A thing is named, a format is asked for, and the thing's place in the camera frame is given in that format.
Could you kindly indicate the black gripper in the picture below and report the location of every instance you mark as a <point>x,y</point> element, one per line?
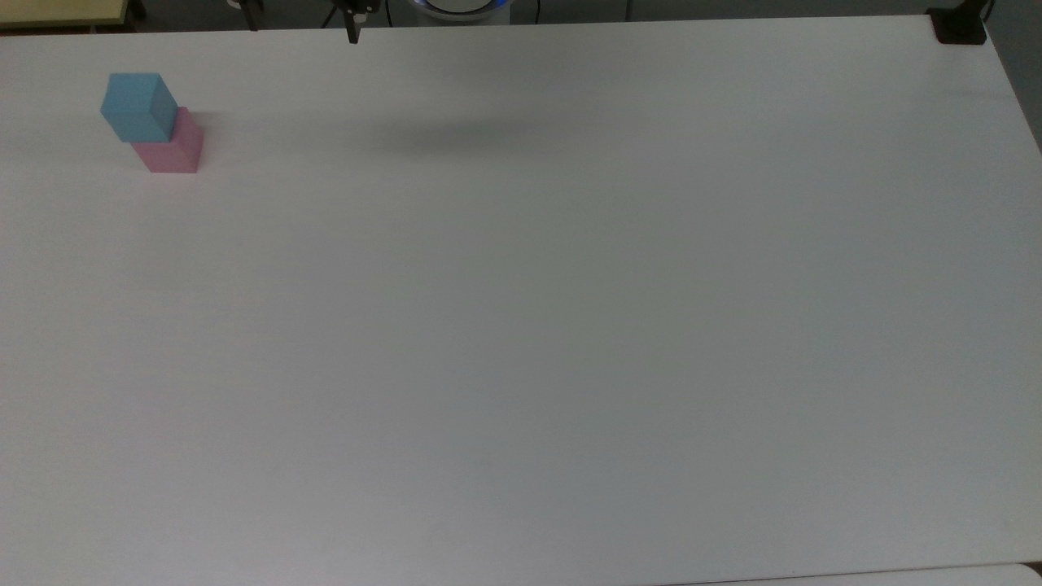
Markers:
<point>359,5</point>

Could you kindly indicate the pink cube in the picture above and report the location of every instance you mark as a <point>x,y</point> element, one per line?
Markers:
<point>177,150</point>

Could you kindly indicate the blue cube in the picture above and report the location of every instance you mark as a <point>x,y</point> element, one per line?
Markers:
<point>137,107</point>

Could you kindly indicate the black stand leg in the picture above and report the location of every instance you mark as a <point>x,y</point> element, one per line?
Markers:
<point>251,12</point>

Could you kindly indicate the yellow wooden table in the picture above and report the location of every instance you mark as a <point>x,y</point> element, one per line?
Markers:
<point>61,11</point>

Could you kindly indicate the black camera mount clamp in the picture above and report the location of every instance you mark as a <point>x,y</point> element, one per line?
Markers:
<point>959,28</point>

